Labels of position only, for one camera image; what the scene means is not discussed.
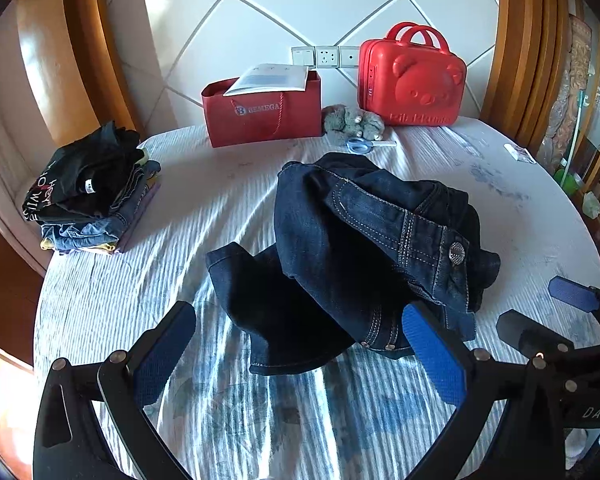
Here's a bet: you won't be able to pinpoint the folded light blue jeans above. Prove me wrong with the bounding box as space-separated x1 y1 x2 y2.
42 160 162 254

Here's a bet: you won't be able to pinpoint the wooden bed frame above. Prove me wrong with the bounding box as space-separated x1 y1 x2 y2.
0 180 56 461

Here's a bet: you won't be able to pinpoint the brown patterned fabric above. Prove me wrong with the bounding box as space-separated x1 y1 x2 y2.
536 14 594 162

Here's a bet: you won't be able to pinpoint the dark blue jeans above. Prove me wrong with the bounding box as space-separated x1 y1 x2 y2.
206 152 501 377

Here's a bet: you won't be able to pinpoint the white booklet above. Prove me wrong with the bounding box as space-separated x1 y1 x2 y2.
223 64 311 97

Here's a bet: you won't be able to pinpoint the blue handled scissors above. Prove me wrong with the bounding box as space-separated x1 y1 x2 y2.
346 138 397 154

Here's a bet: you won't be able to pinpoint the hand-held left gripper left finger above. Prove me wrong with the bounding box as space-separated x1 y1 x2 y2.
32 301 197 480

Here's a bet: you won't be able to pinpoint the small white packet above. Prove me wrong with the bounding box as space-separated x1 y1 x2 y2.
503 143 534 163

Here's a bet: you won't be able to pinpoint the green bottle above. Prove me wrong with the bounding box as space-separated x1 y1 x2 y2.
554 169 587 194

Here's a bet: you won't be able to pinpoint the folded yellow garment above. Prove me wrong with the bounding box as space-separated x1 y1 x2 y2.
40 239 120 257

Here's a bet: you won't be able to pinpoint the white wall socket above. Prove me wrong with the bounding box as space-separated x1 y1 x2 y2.
314 46 340 70

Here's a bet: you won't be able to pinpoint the red paper bag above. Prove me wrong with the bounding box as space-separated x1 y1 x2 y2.
201 70 324 149

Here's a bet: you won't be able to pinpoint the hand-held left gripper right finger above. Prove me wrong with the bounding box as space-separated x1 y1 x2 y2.
401 304 566 480

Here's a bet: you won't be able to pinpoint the wooden wall panel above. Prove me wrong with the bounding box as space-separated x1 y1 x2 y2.
16 0 147 147
480 0 575 147

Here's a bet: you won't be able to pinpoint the red bear suitcase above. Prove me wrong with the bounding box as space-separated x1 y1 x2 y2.
357 21 467 127

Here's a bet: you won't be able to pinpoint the grey plush toy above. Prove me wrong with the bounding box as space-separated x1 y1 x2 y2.
321 104 387 142

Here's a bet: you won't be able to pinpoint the green and white stick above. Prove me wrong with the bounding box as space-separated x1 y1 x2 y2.
564 91 589 173

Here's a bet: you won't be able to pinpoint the folded black printed t-shirt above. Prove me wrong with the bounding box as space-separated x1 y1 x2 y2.
22 122 142 226

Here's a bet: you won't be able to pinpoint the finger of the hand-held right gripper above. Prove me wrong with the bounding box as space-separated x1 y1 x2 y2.
548 276 600 333
496 310 576 361

